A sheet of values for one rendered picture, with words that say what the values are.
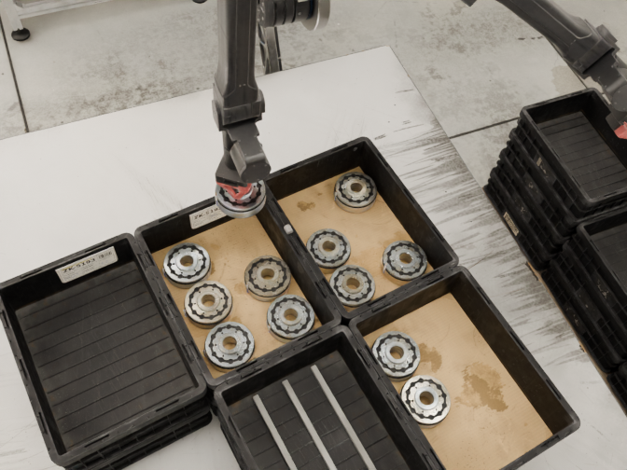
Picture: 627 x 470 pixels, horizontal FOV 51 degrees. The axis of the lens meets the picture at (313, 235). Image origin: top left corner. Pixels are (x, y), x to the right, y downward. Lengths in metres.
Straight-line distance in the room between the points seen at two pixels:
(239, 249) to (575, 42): 0.82
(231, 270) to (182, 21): 1.97
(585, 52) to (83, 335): 1.13
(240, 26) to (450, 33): 2.47
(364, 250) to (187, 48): 1.83
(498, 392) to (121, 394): 0.78
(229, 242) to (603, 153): 1.37
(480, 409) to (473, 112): 1.83
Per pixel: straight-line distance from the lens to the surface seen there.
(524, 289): 1.77
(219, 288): 1.46
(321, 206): 1.61
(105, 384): 1.45
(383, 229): 1.60
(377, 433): 1.40
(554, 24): 1.22
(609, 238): 2.37
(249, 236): 1.56
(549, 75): 3.35
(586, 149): 2.41
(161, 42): 3.21
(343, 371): 1.43
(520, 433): 1.48
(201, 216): 1.52
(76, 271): 1.51
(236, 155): 1.17
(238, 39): 0.99
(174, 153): 1.88
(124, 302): 1.51
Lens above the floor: 2.17
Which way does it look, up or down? 59 degrees down
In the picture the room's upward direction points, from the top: 8 degrees clockwise
